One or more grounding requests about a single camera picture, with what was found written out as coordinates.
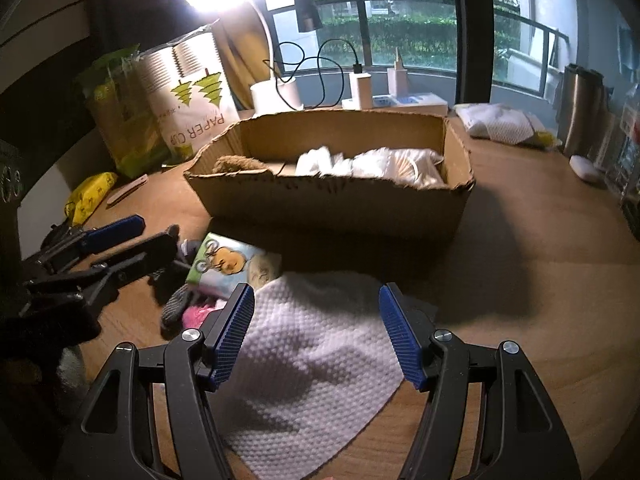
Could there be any grey dotted sock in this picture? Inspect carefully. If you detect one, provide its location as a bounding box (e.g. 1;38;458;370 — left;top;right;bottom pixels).
148;224;201;339

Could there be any pink plush toy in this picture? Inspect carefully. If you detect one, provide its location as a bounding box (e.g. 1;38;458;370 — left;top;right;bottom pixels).
182;301;226;330

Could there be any cartoon tissue pack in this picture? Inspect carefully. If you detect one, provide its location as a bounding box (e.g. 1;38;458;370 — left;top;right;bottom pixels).
186;233;282;299

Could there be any brown plush toy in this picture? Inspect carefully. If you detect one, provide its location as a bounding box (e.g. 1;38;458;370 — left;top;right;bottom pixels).
212;155;269;174

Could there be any white textured cloth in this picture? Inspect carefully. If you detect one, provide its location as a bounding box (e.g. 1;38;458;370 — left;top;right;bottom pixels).
209;272;404;479

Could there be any cotton swab pack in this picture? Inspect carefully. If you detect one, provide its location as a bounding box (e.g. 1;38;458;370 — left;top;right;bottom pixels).
352;148;445;188

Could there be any beige folding knife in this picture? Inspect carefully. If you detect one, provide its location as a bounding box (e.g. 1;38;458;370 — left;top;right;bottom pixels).
106;174;149;208

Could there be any green yellow plastic bag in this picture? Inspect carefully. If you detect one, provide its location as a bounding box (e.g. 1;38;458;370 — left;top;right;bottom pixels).
76;44;169;179

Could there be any paper cup pack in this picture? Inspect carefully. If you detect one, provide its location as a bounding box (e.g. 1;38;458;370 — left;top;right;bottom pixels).
134;25;240;160

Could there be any brown curtain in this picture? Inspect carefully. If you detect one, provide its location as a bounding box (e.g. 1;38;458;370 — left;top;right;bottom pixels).
213;3;271;108

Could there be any white earbuds case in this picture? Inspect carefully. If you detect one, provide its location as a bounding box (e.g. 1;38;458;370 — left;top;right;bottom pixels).
570;155;602;184

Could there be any clear water bottle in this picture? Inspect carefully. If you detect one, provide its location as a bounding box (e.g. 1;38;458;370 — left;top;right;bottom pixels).
605;82;639;200

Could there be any brown cardboard box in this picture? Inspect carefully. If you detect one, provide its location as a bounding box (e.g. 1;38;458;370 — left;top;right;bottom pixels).
183;110;475;243

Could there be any wipes pack on table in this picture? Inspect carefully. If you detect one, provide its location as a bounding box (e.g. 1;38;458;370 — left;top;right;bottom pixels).
454;103;562;148

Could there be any steel thermos mug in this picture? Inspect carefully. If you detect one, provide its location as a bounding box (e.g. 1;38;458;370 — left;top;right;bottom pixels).
558;64;604;157

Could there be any white power strip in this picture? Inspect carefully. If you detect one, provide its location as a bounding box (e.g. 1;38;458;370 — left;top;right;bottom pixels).
372;93;449;117

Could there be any white charger adapter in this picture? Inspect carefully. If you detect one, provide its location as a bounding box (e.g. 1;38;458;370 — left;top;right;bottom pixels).
387;48;409;99

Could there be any black balcony railing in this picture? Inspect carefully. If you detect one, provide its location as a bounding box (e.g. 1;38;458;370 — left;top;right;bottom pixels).
267;0;570;98

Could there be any white charger with black cable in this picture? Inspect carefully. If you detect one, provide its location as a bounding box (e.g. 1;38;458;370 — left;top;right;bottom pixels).
261;38;374;111

